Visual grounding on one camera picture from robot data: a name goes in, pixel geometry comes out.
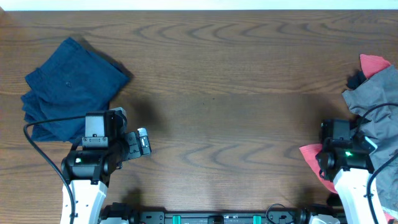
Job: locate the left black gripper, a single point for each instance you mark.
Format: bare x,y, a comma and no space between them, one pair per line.
136,151

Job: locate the grey shorts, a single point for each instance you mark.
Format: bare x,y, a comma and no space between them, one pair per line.
381,127

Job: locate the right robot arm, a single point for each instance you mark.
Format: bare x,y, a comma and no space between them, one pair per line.
346,163

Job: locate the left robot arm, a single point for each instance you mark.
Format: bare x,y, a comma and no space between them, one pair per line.
87,171

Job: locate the black garment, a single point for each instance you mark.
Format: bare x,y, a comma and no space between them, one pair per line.
356,80

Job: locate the folded navy blue shorts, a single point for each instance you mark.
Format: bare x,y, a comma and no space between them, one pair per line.
72,82

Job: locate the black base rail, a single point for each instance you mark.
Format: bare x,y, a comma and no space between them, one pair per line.
276,213

